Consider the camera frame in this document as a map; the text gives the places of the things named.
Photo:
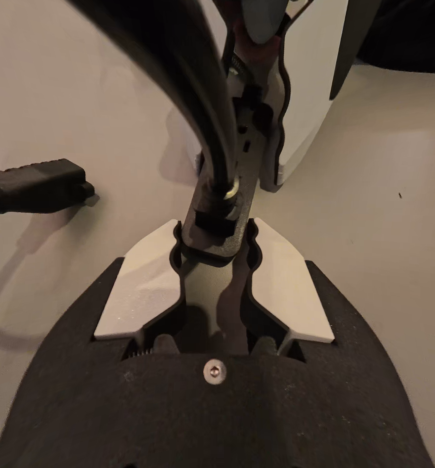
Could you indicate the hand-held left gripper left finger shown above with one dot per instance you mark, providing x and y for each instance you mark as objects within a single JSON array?
[{"x": 144, "y": 289}]

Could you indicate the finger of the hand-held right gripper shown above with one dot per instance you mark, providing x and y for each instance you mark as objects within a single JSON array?
[
  {"x": 305, "y": 91},
  {"x": 233, "y": 84}
]

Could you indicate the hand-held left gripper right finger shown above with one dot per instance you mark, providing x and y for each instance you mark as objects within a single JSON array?
[{"x": 290, "y": 289}]

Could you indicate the black power strip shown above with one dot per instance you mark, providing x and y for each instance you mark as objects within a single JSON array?
[{"x": 248, "y": 175}]

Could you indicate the black bumpy wrist rest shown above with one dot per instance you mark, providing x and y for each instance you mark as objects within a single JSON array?
[{"x": 407, "y": 33}]

